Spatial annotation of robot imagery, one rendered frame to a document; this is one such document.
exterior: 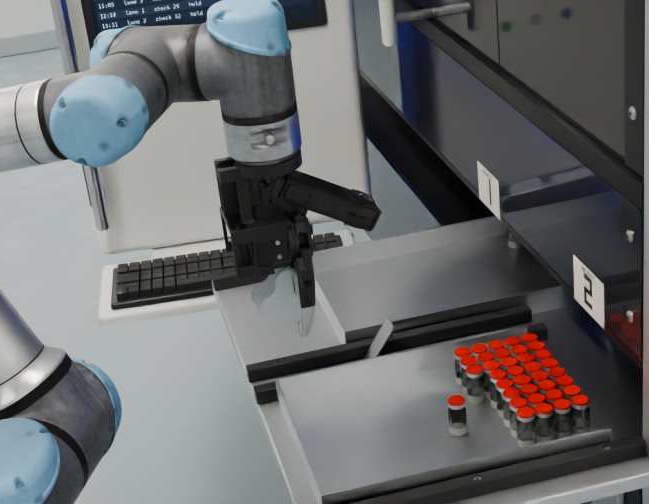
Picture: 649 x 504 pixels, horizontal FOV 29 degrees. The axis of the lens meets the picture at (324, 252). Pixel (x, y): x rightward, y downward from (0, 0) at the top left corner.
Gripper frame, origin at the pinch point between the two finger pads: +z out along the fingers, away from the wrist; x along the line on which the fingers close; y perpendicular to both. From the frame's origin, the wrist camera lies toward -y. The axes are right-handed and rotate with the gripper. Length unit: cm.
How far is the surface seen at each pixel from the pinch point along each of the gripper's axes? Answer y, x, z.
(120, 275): 18, -78, 27
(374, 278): -19, -48, 21
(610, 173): -35.6, -1.1, -9.9
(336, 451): -2.5, -6.3, 21.4
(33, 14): 32, -544, 90
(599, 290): -35.3, -3.8, 5.9
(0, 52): 52, -542, 106
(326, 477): -0.1, -1.7, 21.4
